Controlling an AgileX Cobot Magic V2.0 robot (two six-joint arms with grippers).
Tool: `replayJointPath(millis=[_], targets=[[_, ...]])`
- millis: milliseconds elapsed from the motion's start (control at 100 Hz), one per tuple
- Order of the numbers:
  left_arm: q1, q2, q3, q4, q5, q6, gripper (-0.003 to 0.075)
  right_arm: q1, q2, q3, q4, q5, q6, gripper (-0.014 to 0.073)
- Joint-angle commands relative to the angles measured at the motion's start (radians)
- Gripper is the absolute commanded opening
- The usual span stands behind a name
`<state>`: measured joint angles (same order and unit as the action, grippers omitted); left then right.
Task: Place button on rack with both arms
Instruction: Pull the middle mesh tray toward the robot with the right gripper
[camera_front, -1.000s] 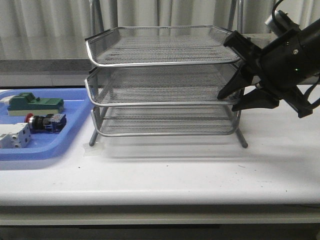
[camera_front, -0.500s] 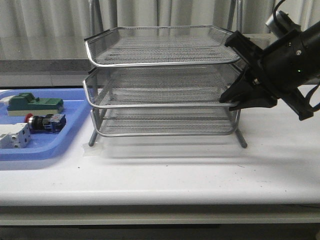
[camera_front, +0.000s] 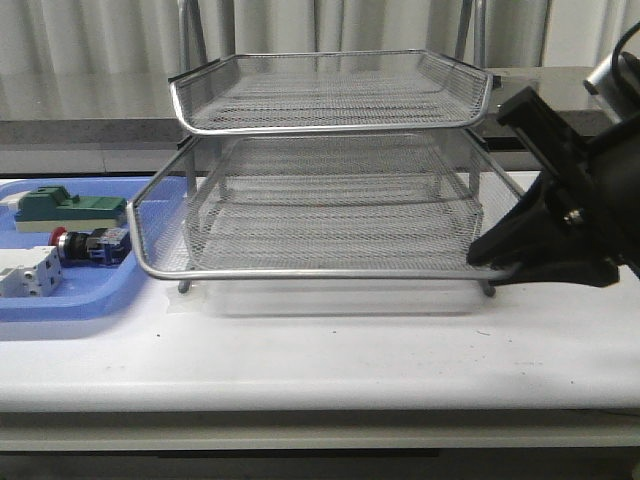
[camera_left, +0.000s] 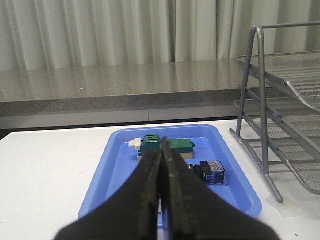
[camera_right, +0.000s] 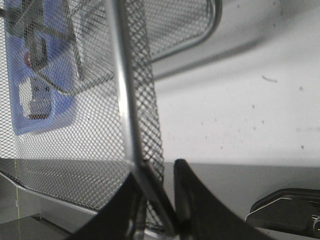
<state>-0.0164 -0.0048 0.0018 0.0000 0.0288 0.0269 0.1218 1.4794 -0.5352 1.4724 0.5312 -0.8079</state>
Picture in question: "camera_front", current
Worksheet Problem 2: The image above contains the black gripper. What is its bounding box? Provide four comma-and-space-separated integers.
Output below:
467, 88, 639, 287

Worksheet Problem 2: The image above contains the red emergency stop push button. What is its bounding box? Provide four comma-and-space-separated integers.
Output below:
48, 227, 131, 266

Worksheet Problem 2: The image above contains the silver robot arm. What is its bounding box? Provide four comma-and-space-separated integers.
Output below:
467, 25, 639, 287

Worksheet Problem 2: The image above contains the grey stone counter ledge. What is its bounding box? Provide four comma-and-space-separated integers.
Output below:
1, 66, 612, 150

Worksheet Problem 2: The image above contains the blue plastic tray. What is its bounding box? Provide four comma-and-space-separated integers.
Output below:
1, 177, 186, 322

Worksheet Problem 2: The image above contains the white circuit breaker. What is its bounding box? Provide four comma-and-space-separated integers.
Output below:
1, 246, 63, 298

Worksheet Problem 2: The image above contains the grey metal rack frame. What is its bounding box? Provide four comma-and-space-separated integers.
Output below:
177, 0, 497, 297

